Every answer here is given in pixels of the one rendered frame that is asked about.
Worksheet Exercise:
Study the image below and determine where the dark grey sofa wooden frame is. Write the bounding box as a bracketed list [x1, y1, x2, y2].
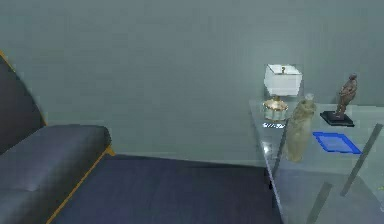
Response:
[0, 50, 116, 224]

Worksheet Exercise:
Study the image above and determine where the blue flat tray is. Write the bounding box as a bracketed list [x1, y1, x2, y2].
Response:
[311, 131, 363, 156]

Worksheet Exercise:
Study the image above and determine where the white shade table lamp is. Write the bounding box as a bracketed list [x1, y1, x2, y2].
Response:
[262, 63, 304, 122]

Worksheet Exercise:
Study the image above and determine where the beige stone vase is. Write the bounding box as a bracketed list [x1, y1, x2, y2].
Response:
[285, 93, 318, 164]

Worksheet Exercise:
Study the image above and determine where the brown figure statuette black base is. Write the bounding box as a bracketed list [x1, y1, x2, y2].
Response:
[319, 73, 359, 128]

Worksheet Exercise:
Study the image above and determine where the glass side table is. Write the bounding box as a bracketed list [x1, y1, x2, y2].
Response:
[248, 98, 384, 224]

